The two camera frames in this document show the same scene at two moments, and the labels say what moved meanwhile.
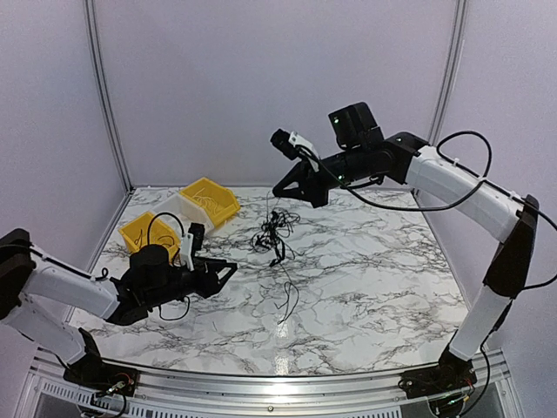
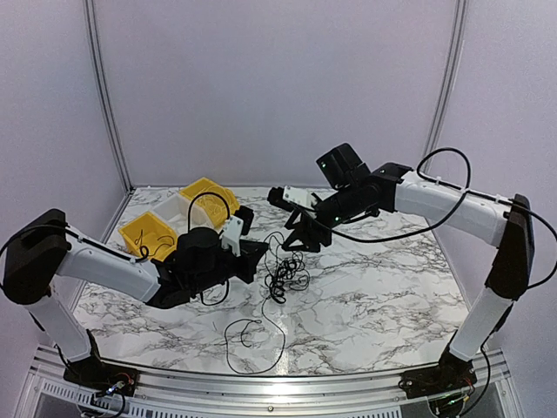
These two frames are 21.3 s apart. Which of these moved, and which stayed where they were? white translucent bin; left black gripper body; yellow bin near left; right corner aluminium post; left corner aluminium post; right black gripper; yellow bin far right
Moved: right black gripper; left black gripper body
Stayed: right corner aluminium post; yellow bin far right; white translucent bin; left corner aluminium post; yellow bin near left
